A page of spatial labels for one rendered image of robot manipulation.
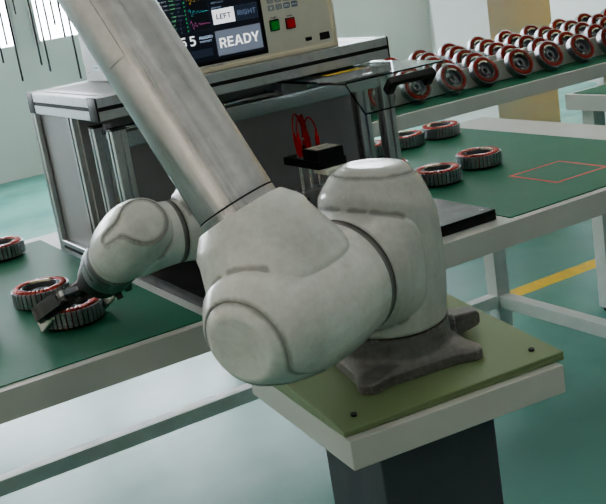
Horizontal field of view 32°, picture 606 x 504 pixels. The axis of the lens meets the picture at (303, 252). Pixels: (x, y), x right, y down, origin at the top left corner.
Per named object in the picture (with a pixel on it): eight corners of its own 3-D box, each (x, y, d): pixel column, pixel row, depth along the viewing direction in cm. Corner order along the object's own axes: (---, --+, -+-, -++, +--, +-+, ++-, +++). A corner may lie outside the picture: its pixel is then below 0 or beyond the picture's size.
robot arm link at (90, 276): (78, 239, 169) (68, 253, 173) (101, 291, 167) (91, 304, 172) (129, 224, 174) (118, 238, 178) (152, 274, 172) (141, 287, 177)
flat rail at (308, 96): (384, 86, 233) (382, 72, 233) (120, 149, 205) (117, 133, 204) (381, 85, 234) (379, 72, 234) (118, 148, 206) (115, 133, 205)
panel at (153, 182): (367, 184, 254) (349, 58, 246) (108, 259, 223) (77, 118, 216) (364, 184, 255) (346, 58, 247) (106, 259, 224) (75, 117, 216)
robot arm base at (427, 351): (512, 349, 144) (509, 311, 142) (365, 397, 137) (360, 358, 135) (443, 308, 160) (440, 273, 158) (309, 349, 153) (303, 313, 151)
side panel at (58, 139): (116, 266, 226) (84, 115, 217) (103, 270, 225) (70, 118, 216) (73, 246, 250) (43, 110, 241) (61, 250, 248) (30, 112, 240)
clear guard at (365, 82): (464, 90, 213) (461, 60, 212) (365, 115, 202) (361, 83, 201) (372, 86, 241) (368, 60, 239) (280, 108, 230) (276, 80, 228)
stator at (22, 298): (71, 304, 203) (67, 285, 202) (11, 316, 201) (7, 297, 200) (73, 288, 214) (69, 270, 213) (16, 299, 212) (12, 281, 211)
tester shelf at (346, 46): (390, 57, 234) (387, 36, 233) (98, 122, 202) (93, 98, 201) (289, 57, 271) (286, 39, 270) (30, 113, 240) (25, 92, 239)
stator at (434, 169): (471, 180, 250) (469, 165, 249) (427, 190, 247) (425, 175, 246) (450, 173, 260) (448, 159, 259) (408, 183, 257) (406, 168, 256)
